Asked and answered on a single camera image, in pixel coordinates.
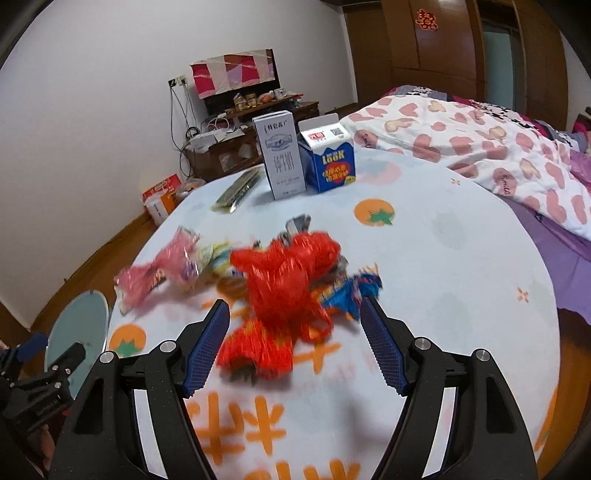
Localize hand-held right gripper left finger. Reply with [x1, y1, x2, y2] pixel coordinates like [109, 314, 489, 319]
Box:
[53, 299, 232, 480]

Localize white quilt pink hearts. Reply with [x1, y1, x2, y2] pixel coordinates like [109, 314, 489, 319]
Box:
[342, 95, 591, 241]

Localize blue candy wrapper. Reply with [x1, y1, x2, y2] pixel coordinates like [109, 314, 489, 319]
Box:
[318, 263, 384, 321]

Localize wooden television cabinet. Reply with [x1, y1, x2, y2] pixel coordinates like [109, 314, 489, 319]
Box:
[185, 95, 320, 183]

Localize red foil wrapper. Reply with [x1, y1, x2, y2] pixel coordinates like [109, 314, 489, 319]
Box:
[217, 318, 296, 377]

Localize red pink patchwork cloth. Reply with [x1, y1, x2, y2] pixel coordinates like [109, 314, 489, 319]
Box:
[190, 47, 278, 97]

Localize dark green snack packet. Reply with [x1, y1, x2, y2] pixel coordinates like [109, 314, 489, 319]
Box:
[212, 167, 265, 214]

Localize hanging power cables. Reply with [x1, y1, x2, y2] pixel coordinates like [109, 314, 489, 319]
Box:
[170, 85, 199, 153]

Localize black television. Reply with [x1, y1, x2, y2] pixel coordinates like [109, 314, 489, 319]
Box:
[203, 76, 281, 116]

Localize purple bedsheet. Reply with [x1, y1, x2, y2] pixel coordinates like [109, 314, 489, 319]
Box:
[503, 152, 591, 319]

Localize red plastic bag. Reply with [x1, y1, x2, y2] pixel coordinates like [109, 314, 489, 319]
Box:
[230, 232, 343, 343]

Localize cream snack wrapper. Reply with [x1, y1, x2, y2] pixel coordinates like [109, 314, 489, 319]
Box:
[196, 240, 241, 280]

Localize round light blue stool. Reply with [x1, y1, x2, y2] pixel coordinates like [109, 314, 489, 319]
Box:
[45, 290, 110, 384]

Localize pink transparent wrapper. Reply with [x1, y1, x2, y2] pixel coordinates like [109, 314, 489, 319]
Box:
[115, 226, 201, 315]

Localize orange cardboard box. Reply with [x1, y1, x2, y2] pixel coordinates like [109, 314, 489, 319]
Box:
[141, 173, 183, 204]

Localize brown wooden wardrobe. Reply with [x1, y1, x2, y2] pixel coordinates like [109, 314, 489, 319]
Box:
[344, 0, 568, 121]

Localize wooden room door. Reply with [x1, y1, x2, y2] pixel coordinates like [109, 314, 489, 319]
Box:
[353, 11, 394, 109]

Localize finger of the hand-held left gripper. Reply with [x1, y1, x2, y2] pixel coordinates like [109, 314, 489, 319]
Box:
[46, 344, 87, 384]
[14, 333, 48, 365]

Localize white fruit-print tablecloth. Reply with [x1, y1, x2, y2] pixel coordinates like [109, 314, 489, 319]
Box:
[105, 150, 561, 480]

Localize silver grey wrapper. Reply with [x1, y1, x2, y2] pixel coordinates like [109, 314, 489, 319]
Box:
[284, 213, 312, 241]

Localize white flat box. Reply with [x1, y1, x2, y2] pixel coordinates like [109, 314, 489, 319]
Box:
[189, 131, 245, 151]

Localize blue gable-top carton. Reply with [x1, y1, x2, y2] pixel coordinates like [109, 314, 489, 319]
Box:
[298, 114, 358, 193]

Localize tall grey milk carton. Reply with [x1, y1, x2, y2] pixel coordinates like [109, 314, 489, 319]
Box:
[252, 111, 306, 200]

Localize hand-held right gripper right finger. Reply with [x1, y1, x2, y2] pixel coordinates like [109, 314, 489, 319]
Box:
[360, 295, 539, 480]

